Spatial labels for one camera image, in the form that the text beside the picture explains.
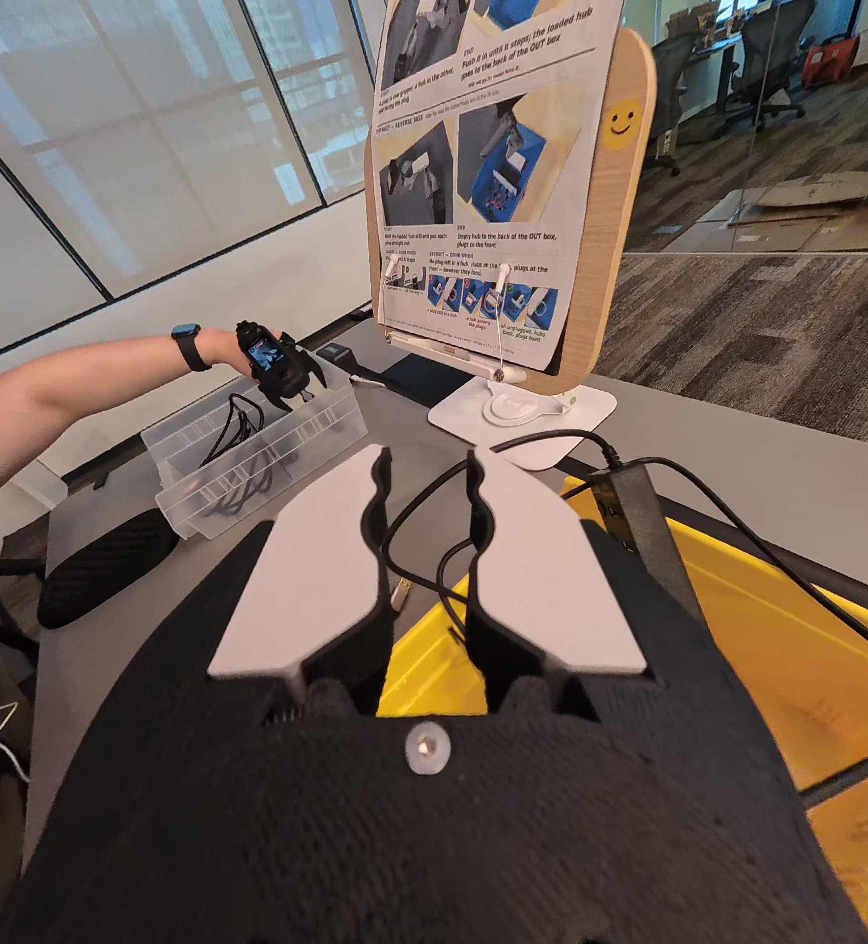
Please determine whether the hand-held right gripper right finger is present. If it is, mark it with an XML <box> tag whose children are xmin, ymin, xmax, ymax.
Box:
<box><xmin>464</xmin><ymin>447</ymin><xmax>650</xmax><ymax>681</ymax></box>

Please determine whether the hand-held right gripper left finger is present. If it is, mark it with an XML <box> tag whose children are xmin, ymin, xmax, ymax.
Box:
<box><xmin>207</xmin><ymin>446</ymin><xmax>395</xmax><ymax>682</ymax></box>

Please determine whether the clear plastic bin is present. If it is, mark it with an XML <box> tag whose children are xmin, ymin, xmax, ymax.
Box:
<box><xmin>139</xmin><ymin>354</ymin><xmax>370</xmax><ymax>541</ymax></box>

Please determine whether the bundle of usb cables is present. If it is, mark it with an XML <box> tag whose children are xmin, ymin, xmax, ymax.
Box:
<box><xmin>195</xmin><ymin>390</ymin><xmax>311</xmax><ymax>520</ymax></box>

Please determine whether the black usb cable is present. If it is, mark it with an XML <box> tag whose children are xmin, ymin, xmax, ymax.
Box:
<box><xmin>380</xmin><ymin>428</ymin><xmax>629</xmax><ymax>653</ymax></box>

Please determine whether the black 7-port USB hub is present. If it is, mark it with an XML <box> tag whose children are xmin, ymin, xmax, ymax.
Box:
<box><xmin>641</xmin><ymin>455</ymin><xmax>868</xmax><ymax>805</ymax></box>

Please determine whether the yellow plastic bin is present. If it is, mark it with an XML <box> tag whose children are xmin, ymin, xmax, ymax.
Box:
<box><xmin>378</xmin><ymin>480</ymin><xmax>868</xmax><ymax>944</ymax></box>

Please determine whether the person's left forearm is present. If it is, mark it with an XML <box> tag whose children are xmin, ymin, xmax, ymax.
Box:
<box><xmin>0</xmin><ymin>332</ymin><xmax>206</xmax><ymax>482</ymax></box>

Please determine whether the person's left hand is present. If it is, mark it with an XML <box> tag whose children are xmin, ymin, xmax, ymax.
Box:
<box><xmin>206</xmin><ymin>332</ymin><xmax>261</xmax><ymax>377</ymax></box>

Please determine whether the white stand base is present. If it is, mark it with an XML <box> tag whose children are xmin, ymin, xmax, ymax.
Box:
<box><xmin>428</xmin><ymin>377</ymin><xmax>621</xmax><ymax>474</ymax></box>

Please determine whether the large glass window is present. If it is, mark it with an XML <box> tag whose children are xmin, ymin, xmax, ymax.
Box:
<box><xmin>0</xmin><ymin>0</ymin><xmax>379</xmax><ymax>358</ymax></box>

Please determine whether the instruction sheet on stand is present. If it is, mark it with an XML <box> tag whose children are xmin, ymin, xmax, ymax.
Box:
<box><xmin>362</xmin><ymin>27</ymin><xmax>658</xmax><ymax>389</ymax></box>

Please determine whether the yellow smiley sticker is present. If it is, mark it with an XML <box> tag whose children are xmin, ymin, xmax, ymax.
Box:
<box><xmin>601</xmin><ymin>98</ymin><xmax>646</xmax><ymax>150</ymax></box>

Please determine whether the flat cardboard sheet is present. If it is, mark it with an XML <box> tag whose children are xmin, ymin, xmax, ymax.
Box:
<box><xmin>697</xmin><ymin>167</ymin><xmax>868</xmax><ymax>255</ymax></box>

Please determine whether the black office chair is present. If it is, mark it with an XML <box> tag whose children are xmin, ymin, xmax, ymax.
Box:
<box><xmin>648</xmin><ymin>0</ymin><xmax>821</xmax><ymax>175</ymax></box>

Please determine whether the black wrist strap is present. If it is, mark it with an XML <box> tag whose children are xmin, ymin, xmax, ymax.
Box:
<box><xmin>170</xmin><ymin>324</ymin><xmax>212</xmax><ymax>374</ymax></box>

